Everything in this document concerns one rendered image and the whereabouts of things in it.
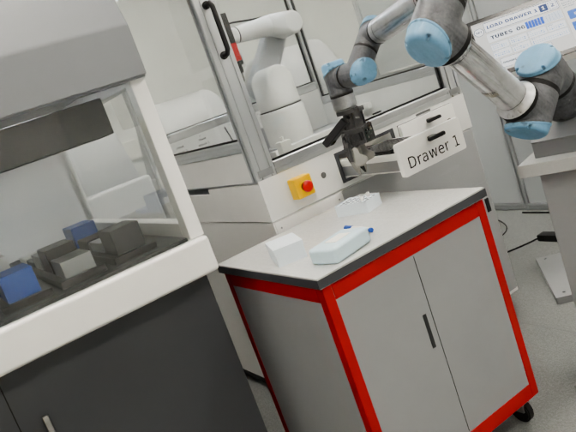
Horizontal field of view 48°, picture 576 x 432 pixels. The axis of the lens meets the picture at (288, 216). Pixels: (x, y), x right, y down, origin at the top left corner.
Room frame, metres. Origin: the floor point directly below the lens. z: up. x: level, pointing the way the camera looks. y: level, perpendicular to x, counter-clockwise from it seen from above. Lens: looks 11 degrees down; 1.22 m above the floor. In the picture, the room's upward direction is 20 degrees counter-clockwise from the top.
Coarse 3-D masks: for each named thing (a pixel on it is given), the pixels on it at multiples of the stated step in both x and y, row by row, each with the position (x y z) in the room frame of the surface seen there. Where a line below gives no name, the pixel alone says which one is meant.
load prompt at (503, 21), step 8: (552, 0) 2.71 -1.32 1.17; (528, 8) 2.74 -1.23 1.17; (536, 8) 2.72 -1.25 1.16; (544, 8) 2.70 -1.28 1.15; (552, 8) 2.69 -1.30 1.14; (504, 16) 2.76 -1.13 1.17; (512, 16) 2.75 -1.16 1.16; (520, 16) 2.73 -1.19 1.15; (528, 16) 2.71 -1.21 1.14; (488, 24) 2.78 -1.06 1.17; (496, 24) 2.76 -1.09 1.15; (504, 24) 2.74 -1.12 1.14; (488, 32) 2.75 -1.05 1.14
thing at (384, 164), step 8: (344, 160) 2.30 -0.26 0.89; (376, 160) 2.14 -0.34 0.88; (384, 160) 2.11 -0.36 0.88; (392, 160) 2.07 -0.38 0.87; (344, 168) 2.31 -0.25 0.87; (352, 168) 2.26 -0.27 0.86; (360, 168) 2.22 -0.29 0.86; (368, 168) 2.19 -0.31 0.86; (376, 168) 2.15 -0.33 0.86; (384, 168) 2.11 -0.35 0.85; (392, 168) 2.08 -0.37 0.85; (352, 176) 2.28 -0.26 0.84
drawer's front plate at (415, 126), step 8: (448, 104) 2.58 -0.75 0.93; (432, 112) 2.53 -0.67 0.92; (440, 112) 2.54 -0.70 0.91; (448, 112) 2.57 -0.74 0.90; (416, 120) 2.48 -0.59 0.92; (424, 120) 2.50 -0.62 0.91; (440, 120) 2.54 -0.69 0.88; (400, 128) 2.44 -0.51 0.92; (408, 128) 2.46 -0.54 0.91; (416, 128) 2.48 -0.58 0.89; (424, 128) 2.50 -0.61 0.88; (400, 136) 2.46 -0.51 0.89
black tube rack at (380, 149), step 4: (408, 136) 2.29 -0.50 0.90; (388, 140) 2.38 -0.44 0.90; (392, 140) 2.35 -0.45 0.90; (396, 140) 2.31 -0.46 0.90; (400, 140) 2.27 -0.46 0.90; (376, 144) 2.38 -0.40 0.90; (380, 144) 2.35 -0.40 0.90; (384, 144) 2.31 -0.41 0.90; (388, 144) 2.28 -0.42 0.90; (392, 144) 2.24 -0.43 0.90; (368, 148) 2.35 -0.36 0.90; (372, 148) 2.31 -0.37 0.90; (376, 148) 2.27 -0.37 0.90; (380, 148) 2.24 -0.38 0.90; (384, 148) 2.22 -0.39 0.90; (388, 148) 2.18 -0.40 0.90; (392, 148) 2.15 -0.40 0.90; (376, 152) 2.20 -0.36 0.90; (380, 152) 2.17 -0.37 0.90; (384, 152) 2.15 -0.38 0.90; (392, 152) 2.14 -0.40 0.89
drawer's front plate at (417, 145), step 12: (456, 120) 2.14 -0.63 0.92; (432, 132) 2.09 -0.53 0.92; (456, 132) 2.14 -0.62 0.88; (396, 144) 2.02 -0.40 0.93; (408, 144) 2.03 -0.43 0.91; (420, 144) 2.06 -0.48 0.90; (432, 144) 2.08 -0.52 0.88; (444, 144) 2.10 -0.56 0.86; (456, 144) 2.13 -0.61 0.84; (396, 156) 2.02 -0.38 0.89; (408, 156) 2.03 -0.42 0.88; (420, 156) 2.05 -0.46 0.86; (444, 156) 2.10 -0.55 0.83; (408, 168) 2.02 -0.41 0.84; (420, 168) 2.04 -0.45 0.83
